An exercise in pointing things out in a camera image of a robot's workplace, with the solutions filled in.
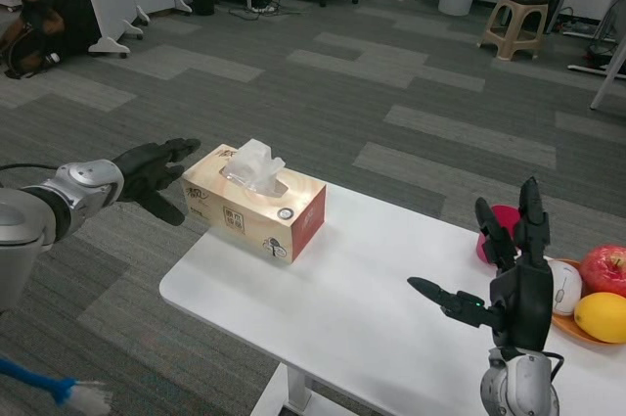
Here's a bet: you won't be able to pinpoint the person in dark clothes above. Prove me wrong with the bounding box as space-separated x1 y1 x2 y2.
31 0 102 63

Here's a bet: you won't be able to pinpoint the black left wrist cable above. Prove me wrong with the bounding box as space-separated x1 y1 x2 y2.
0 162 63 173

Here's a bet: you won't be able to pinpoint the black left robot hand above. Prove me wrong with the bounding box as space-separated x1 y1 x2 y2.
111 137 202 227

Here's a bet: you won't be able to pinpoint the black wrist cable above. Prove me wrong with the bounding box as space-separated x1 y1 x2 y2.
0 162 63 173
540 350 566 383

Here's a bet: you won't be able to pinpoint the red apple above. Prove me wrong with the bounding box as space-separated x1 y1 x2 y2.
580 244 626 299

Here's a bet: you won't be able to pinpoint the blue and white brush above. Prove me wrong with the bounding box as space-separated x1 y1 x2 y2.
0 355 113 416

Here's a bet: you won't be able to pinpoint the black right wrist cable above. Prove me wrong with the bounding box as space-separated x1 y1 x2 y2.
540 350 566 383

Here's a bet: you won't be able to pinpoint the long white table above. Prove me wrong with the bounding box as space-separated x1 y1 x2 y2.
589 31 626 112

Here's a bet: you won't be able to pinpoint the orange round plate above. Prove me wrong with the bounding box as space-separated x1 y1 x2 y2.
551 257 626 347

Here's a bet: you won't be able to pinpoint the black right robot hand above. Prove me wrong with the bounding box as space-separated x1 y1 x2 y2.
407 176 557 361

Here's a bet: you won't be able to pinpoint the white computer mouse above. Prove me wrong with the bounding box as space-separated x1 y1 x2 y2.
546 259 584 315

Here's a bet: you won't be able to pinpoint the pink plastic cup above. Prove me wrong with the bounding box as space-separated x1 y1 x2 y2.
474 204 523 265

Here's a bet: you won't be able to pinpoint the brown and black bag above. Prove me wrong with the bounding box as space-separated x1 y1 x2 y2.
0 0 67 80

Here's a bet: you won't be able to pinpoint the beige tissue box red sides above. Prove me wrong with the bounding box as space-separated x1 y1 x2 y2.
180 138 328 268

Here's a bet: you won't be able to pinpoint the yellow lemon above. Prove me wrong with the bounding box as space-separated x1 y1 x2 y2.
573 292 626 345

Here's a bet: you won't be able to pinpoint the white table base frame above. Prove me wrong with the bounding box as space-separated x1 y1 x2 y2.
266 364 314 416

